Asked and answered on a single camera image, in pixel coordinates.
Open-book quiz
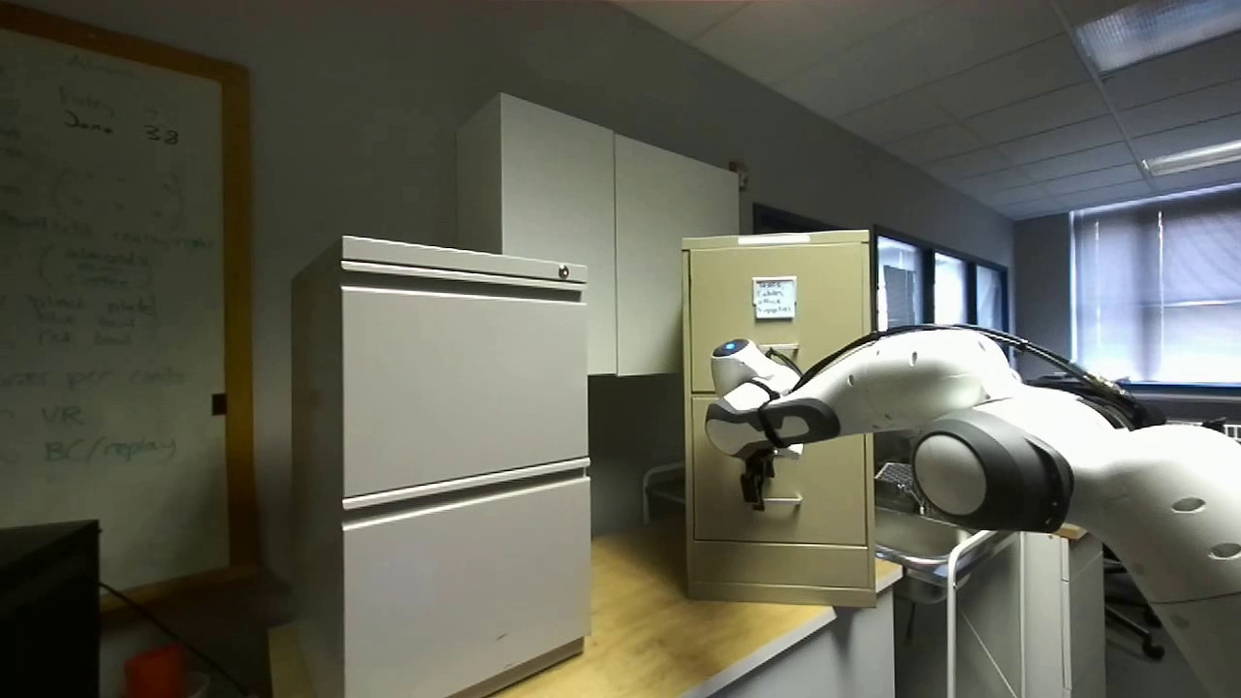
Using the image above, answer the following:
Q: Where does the beige top cabinet drawer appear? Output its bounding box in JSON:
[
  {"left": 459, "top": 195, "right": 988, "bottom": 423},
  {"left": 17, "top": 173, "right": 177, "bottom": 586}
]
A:
[{"left": 681, "top": 233, "right": 871, "bottom": 397}]

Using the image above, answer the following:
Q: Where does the wood-framed whiteboard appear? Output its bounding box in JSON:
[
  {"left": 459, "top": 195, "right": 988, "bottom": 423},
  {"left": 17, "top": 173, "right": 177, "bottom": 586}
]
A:
[{"left": 0, "top": 0, "right": 260, "bottom": 596}]

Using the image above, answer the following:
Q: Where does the white wall cupboard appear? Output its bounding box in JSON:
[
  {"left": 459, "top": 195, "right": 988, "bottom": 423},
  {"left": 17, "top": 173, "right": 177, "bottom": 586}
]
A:
[{"left": 459, "top": 95, "right": 740, "bottom": 378}]

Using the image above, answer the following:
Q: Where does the grey two-drawer pedestal cabinet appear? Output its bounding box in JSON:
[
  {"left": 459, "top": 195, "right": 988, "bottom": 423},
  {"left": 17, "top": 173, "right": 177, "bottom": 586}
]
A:
[{"left": 292, "top": 236, "right": 590, "bottom": 698}]

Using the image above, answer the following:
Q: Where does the black office chair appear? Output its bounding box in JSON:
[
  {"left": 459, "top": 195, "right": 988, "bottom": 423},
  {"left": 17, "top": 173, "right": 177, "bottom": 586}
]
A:
[{"left": 1100, "top": 552, "right": 1162, "bottom": 659}]

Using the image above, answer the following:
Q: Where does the red object on floor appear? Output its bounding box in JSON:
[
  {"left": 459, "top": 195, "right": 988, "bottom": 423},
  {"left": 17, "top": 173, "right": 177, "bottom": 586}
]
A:
[{"left": 126, "top": 643, "right": 190, "bottom": 698}]

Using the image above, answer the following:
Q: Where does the beige cabinet drawer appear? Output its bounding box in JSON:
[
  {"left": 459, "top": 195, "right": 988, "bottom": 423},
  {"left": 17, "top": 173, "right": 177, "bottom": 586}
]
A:
[
  {"left": 685, "top": 397, "right": 871, "bottom": 548},
  {"left": 681, "top": 233, "right": 871, "bottom": 397}
]

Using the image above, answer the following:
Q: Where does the beige two-drawer file cabinet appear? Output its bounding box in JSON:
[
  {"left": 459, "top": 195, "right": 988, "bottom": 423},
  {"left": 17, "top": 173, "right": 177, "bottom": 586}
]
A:
[{"left": 681, "top": 228, "right": 877, "bottom": 605}]

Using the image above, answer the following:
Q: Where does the beige bottom cabinet drawer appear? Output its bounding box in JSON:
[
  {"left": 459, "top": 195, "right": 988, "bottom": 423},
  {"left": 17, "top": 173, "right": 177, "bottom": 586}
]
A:
[{"left": 685, "top": 397, "right": 871, "bottom": 548}]

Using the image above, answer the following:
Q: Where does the white base cabinet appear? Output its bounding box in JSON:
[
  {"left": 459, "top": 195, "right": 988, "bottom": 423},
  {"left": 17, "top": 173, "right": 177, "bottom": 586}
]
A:
[{"left": 896, "top": 530, "right": 1107, "bottom": 698}]

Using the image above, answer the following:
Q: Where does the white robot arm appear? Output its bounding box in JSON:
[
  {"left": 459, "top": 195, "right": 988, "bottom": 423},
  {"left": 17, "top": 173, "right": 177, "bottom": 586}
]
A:
[{"left": 707, "top": 327, "right": 1241, "bottom": 698}]

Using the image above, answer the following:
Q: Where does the black box at left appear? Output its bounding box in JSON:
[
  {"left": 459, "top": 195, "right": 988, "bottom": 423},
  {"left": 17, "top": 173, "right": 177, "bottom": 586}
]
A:
[{"left": 0, "top": 522, "right": 100, "bottom": 698}]

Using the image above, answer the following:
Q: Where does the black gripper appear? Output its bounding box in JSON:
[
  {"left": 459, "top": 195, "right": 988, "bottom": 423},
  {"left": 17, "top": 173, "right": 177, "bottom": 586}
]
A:
[{"left": 740, "top": 445, "right": 775, "bottom": 511}]

